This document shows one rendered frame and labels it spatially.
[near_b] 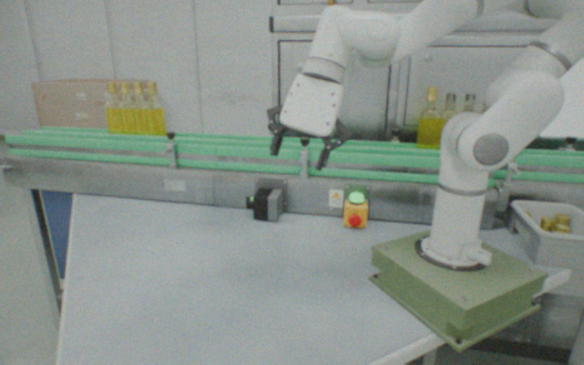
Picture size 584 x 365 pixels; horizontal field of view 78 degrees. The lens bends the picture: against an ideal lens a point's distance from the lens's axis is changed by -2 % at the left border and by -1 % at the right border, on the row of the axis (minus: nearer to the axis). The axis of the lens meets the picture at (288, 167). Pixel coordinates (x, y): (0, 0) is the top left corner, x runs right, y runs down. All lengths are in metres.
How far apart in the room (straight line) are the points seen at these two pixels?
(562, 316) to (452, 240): 1.12
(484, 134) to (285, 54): 0.91
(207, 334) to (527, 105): 0.71
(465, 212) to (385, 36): 0.39
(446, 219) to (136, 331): 0.67
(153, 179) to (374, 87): 0.87
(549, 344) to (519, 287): 1.14
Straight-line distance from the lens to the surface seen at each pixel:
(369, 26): 0.68
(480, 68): 1.44
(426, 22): 0.78
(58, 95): 5.03
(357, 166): 1.18
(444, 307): 0.78
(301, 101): 0.68
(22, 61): 6.41
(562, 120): 1.55
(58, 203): 1.73
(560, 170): 1.41
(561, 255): 1.16
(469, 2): 0.73
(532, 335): 1.95
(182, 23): 4.91
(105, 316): 0.90
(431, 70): 1.40
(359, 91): 1.43
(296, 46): 1.44
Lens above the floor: 1.27
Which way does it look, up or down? 18 degrees down
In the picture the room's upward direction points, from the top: straight up
